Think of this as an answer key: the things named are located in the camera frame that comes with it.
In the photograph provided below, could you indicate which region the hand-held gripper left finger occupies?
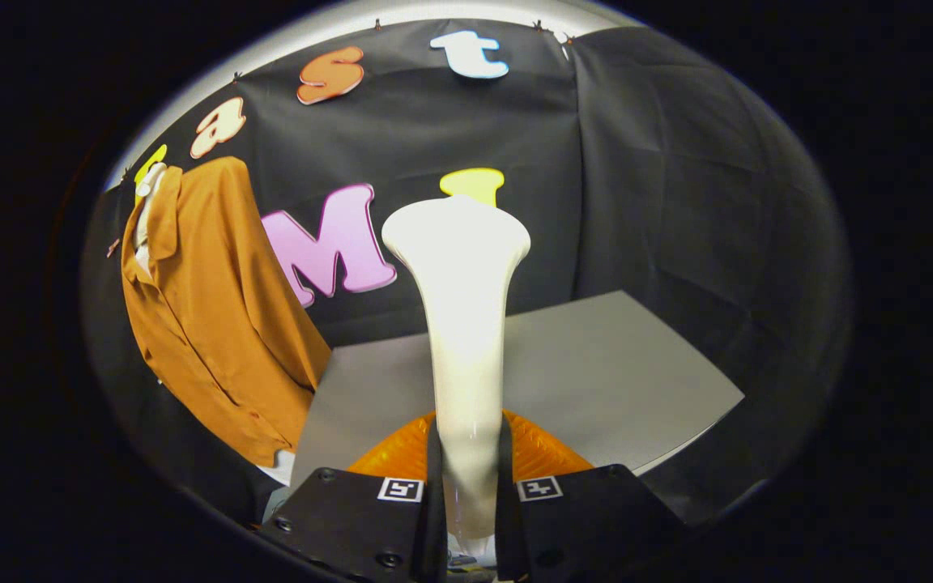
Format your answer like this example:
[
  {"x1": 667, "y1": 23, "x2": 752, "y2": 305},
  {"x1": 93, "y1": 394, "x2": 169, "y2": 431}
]
[{"x1": 258, "y1": 411, "x2": 449, "y2": 583}]

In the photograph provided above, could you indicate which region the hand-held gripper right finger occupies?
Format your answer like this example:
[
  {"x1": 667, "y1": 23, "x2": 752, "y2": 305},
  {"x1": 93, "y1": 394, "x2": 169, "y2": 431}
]
[{"x1": 495, "y1": 410, "x2": 688, "y2": 583}]

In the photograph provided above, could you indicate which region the orange button shirt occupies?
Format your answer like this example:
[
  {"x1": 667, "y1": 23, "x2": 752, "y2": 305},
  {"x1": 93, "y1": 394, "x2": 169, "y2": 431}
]
[{"x1": 121, "y1": 156, "x2": 332, "y2": 469}]

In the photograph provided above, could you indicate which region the white torso clothes form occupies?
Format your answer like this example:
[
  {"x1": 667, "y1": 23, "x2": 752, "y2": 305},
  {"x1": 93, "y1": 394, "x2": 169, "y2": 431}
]
[{"x1": 133, "y1": 162, "x2": 297, "y2": 487}]

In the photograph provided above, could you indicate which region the grey cabinet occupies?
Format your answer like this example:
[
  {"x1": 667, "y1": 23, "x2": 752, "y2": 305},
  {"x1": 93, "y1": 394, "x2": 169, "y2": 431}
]
[{"x1": 288, "y1": 290, "x2": 747, "y2": 495}]

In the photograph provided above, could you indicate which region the black backdrop cloth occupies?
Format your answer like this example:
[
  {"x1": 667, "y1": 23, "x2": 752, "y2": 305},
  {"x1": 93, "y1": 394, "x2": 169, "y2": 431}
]
[{"x1": 82, "y1": 18, "x2": 852, "y2": 527}]

